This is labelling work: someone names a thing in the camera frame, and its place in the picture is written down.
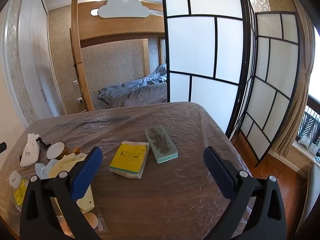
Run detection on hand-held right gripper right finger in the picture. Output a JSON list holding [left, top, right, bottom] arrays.
[[203, 145, 287, 240]]

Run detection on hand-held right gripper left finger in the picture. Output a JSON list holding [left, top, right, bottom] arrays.
[[20, 146, 105, 240]]

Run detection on pale yellow cloth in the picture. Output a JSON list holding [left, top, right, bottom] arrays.
[[49, 152, 88, 180]]

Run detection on white drawstring pouch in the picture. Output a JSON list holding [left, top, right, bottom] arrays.
[[19, 133, 41, 167]]

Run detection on yellow sponge piece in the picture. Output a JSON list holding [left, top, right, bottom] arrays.
[[109, 141, 150, 180]]

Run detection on teal rectangular block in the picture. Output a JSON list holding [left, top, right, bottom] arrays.
[[145, 124, 179, 164]]

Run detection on pale yellow tag card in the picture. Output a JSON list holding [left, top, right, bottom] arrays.
[[75, 185, 94, 211]]

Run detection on brown tape roll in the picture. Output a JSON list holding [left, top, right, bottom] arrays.
[[46, 140, 70, 160]]

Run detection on light blue cloth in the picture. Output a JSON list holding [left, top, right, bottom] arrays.
[[35, 160, 57, 179]]

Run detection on beige puff in clear packet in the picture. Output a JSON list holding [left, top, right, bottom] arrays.
[[57, 205, 107, 233]]

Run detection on yellow plastic packet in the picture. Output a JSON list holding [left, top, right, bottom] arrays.
[[13, 179, 29, 212]]

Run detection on wooden table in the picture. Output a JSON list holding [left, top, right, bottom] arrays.
[[0, 102, 253, 240]]

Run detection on white windowsill items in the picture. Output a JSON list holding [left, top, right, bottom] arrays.
[[299, 135, 320, 155]]

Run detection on grey duvet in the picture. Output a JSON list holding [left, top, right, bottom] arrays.
[[97, 70, 168, 109]]

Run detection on white radiator cover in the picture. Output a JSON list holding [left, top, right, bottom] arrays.
[[306, 165, 320, 230]]

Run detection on white wardrobe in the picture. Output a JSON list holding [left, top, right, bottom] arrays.
[[17, 0, 65, 123]]

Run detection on dark balcony railing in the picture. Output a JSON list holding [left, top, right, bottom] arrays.
[[297, 105, 320, 140]]

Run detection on beige curtain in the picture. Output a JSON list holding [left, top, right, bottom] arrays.
[[271, 0, 318, 153]]

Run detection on black framed folding screen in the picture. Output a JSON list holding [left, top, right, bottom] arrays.
[[161, 0, 307, 168]]

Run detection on white cloud decoration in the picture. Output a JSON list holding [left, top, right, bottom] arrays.
[[97, 0, 150, 19]]

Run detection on white tape ring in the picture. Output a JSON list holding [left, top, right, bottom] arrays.
[[9, 170, 22, 189]]

